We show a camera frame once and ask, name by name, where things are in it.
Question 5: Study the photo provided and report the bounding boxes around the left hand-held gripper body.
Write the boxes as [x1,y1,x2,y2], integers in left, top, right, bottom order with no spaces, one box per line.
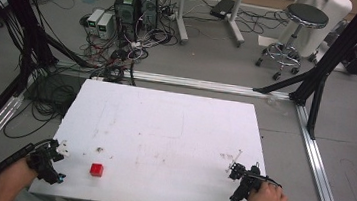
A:
[24,136,71,187]

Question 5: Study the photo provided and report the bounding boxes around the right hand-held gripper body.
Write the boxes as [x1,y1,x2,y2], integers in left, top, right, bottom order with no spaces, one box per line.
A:
[228,161,273,201]

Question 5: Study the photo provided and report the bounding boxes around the person's left hand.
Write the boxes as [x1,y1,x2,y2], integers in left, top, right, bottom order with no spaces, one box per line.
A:
[0,154,42,197]

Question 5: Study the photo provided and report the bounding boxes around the red cube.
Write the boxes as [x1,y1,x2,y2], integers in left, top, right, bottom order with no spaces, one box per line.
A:
[88,162,105,179]

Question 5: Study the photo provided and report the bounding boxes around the white power supply unit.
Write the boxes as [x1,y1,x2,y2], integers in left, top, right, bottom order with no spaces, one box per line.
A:
[96,11,117,41]
[85,7,106,36]

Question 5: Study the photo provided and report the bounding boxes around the large black computer tower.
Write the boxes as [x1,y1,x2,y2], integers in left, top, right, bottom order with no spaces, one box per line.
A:
[110,0,142,42]

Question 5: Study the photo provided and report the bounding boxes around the white stand leg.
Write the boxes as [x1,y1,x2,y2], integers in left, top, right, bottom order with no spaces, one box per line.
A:
[222,0,250,49]
[171,0,194,46]

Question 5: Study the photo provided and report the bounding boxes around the black round chrome stool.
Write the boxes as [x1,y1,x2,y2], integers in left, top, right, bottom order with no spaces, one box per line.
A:
[253,0,331,86]

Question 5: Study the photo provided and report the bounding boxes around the flat black box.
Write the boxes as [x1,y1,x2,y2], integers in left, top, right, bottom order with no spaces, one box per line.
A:
[208,0,236,22]

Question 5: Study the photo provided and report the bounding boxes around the slim black computer tower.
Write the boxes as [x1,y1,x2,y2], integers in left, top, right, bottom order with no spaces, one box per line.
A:
[137,0,161,33]

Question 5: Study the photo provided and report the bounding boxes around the white cloth cover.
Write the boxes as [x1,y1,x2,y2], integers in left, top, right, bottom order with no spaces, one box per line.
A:
[275,0,355,63]

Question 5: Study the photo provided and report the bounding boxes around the black sleeved gripper cable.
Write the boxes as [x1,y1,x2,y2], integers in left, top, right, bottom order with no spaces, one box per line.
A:
[0,133,56,201]

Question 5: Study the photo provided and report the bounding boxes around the black coiled cables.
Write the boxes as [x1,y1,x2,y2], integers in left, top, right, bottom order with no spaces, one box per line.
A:
[2,69,86,147]

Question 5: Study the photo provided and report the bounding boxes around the long aluminium floor rail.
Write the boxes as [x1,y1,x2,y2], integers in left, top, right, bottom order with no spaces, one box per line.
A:
[52,59,294,102]

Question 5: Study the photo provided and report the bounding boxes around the tangle of floor cables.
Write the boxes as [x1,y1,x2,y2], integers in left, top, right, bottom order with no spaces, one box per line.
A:
[72,0,185,91]

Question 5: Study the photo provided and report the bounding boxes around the black frame post with cables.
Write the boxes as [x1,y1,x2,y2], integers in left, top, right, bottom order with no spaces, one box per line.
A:
[0,0,106,113]

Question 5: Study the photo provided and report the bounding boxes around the black frame post with braces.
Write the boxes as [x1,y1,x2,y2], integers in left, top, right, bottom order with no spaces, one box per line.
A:
[247,0,357,145]

